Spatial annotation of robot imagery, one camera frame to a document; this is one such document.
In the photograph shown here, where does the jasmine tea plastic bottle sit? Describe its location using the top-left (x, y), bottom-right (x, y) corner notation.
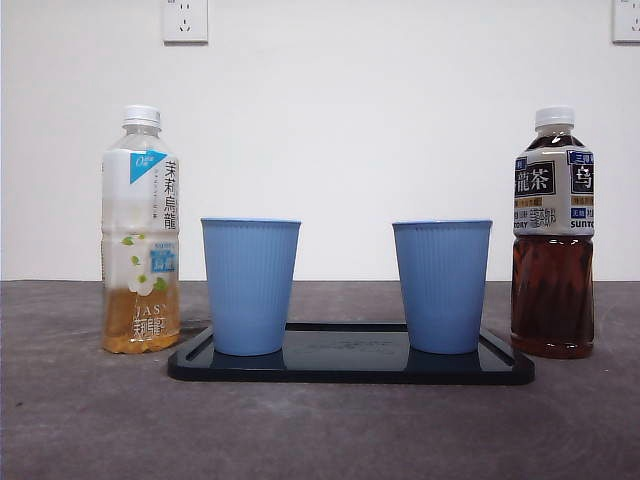
top-left (101, 104), bottom-right (182, 354)

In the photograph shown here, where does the dark oolong tea plastic bottle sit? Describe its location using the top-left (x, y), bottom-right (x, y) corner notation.
top-left (510, 105), bottom-right (596, 360)

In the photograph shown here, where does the blue ribbed cup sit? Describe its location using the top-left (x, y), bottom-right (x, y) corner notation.
top-left (200, 216), bottom-right (303, 357)
top-left (392, 218), bottom-right (495, 355)

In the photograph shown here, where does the dark blue flat tray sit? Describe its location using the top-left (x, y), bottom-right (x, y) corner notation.
top-left (166, 322), bottom-right (537, 385)

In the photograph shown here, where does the white wall socket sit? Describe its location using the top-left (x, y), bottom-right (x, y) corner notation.
top-left (161, 0), bottom-right (210, 44)
top-left (612, 0), bottom-right (640, 43)

